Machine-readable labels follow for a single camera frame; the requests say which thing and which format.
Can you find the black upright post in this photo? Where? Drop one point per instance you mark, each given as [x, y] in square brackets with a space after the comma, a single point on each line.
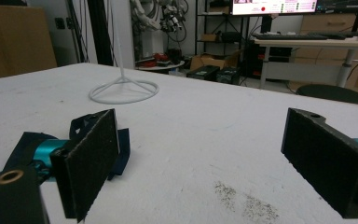
[100, 31]

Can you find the white desk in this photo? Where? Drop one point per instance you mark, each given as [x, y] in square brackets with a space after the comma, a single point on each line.
[310, 45]

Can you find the black metal shelf rack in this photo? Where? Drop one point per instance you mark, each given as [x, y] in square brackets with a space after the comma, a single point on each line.
[222, 23]

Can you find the small round white table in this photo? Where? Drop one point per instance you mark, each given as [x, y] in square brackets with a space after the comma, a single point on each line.
[164, 66]

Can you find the black round chair seat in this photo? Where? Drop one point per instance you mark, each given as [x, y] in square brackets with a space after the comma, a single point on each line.
[332, 93]

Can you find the black keyboard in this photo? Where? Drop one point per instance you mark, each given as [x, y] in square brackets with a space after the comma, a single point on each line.
[289, 36]

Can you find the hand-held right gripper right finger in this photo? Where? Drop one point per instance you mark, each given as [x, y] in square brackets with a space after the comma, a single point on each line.
[326, 161]

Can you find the red tool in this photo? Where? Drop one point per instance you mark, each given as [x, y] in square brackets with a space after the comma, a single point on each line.
[160, 57]

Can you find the open cardboard box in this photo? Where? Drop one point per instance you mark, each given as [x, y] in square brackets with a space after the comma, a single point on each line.
[213, 60]

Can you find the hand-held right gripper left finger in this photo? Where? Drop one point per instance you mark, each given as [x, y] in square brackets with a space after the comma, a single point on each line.
[88, 161]

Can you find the black box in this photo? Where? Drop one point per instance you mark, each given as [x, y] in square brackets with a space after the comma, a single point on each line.
[228, 75]
[202, 73]

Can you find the brown cardboard panel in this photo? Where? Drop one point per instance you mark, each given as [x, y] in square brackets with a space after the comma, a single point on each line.
[14, 40]

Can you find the dark blue cloth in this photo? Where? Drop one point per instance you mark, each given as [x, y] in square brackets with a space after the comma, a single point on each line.
[122, 146]

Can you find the lit computer monitor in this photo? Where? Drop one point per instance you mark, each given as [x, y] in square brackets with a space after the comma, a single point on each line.
[273, 6]

